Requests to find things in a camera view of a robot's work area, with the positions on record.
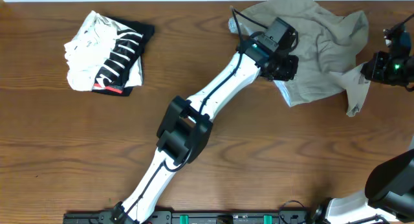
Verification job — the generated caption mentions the khaki green shorts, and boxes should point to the khaki green shorts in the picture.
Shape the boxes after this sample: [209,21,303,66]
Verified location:
[228,0,370,117]

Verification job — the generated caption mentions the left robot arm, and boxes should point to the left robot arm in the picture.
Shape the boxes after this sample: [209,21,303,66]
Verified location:
[109,39,298,223]

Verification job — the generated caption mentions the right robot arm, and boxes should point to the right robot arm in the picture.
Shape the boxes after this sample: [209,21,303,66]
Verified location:
[309,51,413,223]

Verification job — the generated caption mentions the black white striped garment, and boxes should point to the black white striped garment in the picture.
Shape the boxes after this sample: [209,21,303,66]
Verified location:
[92,17,155,96]

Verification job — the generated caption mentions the white folded garment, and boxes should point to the white folded garment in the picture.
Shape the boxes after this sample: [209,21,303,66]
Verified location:
[63,10,144,92]

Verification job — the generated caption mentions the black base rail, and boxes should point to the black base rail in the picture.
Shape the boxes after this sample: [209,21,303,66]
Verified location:
[63,210,309,224]

